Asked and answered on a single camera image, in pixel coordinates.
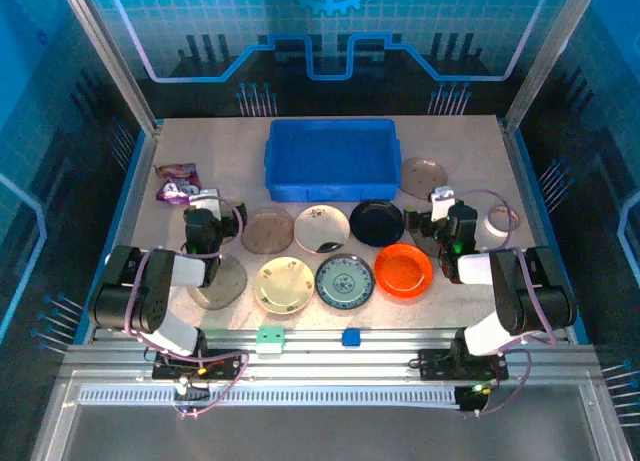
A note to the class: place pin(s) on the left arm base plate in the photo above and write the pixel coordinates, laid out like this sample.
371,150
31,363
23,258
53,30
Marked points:
225,365

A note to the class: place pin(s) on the aluminium frame post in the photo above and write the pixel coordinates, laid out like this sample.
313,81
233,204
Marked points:
110,56
550,56

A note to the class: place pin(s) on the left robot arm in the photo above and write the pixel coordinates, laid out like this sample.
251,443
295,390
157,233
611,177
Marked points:
130,291

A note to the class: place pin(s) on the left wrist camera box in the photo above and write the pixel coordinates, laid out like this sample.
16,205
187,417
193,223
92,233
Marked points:
207,201

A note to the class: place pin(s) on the orange plate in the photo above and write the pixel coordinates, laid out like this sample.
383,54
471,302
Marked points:
402,271

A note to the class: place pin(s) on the green block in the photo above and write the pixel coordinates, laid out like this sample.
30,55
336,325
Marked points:
270,338

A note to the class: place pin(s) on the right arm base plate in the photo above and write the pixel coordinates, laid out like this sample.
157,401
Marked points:
435,365

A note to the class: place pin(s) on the round translucent brown plate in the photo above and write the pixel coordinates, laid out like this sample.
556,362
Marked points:
267,230

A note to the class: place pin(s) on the purple snack bag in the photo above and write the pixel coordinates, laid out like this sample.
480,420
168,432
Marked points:
177,188

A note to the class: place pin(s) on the yellow floral plate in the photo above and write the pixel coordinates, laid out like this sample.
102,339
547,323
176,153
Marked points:
283,285

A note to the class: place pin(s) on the blue plastic bin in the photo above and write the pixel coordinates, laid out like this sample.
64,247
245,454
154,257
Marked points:
330,156

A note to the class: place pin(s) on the blue patterned plate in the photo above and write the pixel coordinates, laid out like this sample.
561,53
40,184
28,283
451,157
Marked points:
345,282

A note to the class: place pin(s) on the blue block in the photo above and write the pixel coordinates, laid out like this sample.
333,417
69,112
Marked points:
351,337

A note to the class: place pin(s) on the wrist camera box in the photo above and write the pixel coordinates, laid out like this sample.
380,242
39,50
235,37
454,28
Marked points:
207,201
442,203

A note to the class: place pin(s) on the tape roll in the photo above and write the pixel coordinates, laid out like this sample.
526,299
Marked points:
495,229

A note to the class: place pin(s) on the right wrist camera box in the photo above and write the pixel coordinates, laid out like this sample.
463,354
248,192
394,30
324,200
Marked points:
442,203

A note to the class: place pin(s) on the black controller board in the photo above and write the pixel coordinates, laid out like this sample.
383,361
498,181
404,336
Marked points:
192,392
472,398

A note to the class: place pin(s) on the aluminium frame rail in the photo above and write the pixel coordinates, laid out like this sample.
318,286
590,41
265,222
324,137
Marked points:
325,363

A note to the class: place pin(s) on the black plate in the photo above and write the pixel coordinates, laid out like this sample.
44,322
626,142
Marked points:
375,223

